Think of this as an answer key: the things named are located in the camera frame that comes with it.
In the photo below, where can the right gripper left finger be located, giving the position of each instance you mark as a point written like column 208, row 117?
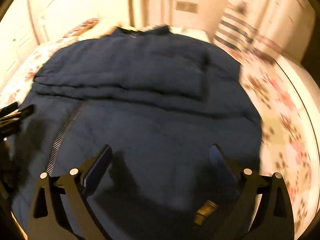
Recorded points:
column 47, row 216

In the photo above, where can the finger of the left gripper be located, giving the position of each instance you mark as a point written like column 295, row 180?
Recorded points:
column 8, row 109
column 21, row 114

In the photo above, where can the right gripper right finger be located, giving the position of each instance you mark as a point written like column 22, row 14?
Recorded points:
column 263, row 209

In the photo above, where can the navy blue puffer jacket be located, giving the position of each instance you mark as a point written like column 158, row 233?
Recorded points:
column 140, row 119

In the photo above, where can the floral bed quilt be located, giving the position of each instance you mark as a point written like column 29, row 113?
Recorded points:
column 280, row 117

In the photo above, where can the white wardrobe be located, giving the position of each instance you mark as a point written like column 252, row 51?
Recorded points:
column 18, row 38

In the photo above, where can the patterned round cushion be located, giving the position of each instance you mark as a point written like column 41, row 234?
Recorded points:
column 82, row 28

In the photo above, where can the white wooden headboard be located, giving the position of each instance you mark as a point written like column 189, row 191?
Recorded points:
column 54, row 18

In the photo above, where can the white window bench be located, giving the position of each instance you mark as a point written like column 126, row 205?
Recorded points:
column 303, row 83

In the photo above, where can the white nightstand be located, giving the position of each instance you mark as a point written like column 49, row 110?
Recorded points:
column 193, row 33

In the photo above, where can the sailboat print curtain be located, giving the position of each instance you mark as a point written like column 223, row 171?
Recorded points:
column 242, row 23

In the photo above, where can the wall socket plate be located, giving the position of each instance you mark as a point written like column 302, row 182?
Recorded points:
column 186, row 7

